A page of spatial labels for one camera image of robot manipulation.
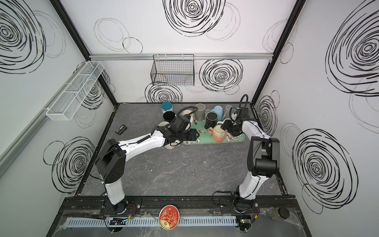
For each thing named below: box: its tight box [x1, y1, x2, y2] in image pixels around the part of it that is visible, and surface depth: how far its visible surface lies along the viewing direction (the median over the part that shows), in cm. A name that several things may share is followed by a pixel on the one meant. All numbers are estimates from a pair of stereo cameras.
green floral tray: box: [182, 108, 246, 145], surface depth 101 cm
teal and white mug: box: [160, 101, 174, 115], surface depth 111 cm
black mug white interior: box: [204, 111, 219, 130], surface depth 101 cm
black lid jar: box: [270, 206, 291, 221], surface depth 65 cm
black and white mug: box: [162, 111, 176, 123], surface depth 101 cm
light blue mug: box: [212, 105, 224, 121], surface depth 107 cm
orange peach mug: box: [208, 124, 227, 143], surface depth 95 cm
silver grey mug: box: [223, 104, 233, 120], surface depth 107 cm
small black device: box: [114, 123, 128, 135], surface depth 104 cm
